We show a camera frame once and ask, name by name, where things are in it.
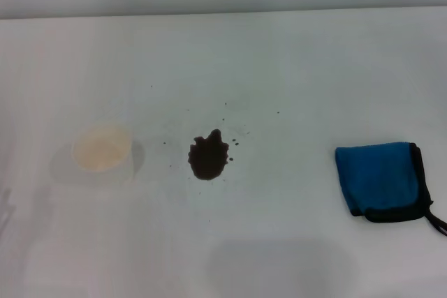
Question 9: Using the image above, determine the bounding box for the blue rag with black trim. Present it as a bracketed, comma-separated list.
[335, 141, 447, 237]

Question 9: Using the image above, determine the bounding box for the black liquid stain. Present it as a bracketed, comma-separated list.
[188, 128, 235, 182]

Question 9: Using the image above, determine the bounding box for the white paper cup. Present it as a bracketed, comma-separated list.
[71, 122, 135, 188]

